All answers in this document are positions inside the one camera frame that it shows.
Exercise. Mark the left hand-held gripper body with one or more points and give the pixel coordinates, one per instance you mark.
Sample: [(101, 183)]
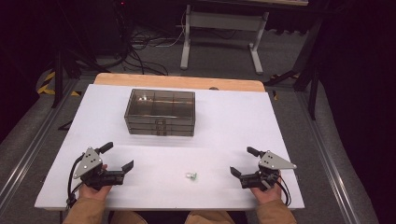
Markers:
[(90, 163)]

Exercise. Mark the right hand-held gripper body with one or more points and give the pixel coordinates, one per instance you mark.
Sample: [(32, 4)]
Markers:
[(274, 162)]

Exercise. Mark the small silver screw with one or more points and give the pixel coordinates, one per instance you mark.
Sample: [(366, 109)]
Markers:
[(191, 175)]

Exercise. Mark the clear grey pull-out drawer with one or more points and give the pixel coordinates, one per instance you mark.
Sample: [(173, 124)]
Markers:
[(174, 133)]

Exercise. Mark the clear grey drawer organizer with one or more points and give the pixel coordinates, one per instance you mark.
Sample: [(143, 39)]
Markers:
[(160, 104)]

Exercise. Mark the person's left hand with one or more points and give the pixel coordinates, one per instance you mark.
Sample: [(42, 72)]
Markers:
[(93, 193)]

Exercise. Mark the person's right hand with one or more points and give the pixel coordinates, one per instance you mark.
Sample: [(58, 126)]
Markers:
[(269, 196)]

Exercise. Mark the white board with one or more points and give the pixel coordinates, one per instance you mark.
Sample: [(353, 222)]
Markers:
[(218, 124)]

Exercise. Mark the person's left leg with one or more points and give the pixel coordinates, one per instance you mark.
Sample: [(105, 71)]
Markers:
[(127, 218)]

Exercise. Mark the person's leg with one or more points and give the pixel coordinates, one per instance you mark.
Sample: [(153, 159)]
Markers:
[(210, 218), (127, 218)]

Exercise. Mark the person's right leg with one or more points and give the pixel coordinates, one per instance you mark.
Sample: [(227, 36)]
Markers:
[(210, 218)]

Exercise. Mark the black metal stand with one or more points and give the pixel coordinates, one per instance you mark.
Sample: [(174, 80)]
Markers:
[(313, 93), (58, 81)]

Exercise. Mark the yellow black floor tape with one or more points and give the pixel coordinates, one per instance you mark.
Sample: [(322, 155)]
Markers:
[(46, 88)]

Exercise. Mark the wooden table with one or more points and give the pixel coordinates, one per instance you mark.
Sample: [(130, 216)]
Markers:
[(174, 81)]

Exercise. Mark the aluminium floor rail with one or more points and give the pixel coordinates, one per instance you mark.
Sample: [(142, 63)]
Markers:
[(330, 168), (31, 149)]

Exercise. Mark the white metal stand frame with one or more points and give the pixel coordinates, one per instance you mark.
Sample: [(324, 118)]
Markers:
[(224, 20)]

